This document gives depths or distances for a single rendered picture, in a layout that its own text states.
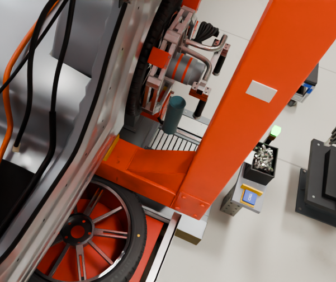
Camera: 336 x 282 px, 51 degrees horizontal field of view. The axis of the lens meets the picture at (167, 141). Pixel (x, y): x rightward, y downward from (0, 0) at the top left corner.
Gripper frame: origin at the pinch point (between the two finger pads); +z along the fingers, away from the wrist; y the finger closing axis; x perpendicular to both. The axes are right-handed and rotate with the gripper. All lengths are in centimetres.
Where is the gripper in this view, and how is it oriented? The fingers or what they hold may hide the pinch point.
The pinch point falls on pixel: (329, 142)
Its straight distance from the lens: 211.1
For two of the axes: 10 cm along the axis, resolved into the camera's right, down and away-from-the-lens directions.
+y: 1.6, -8.6, 4.9
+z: -1.5, 4.7, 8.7
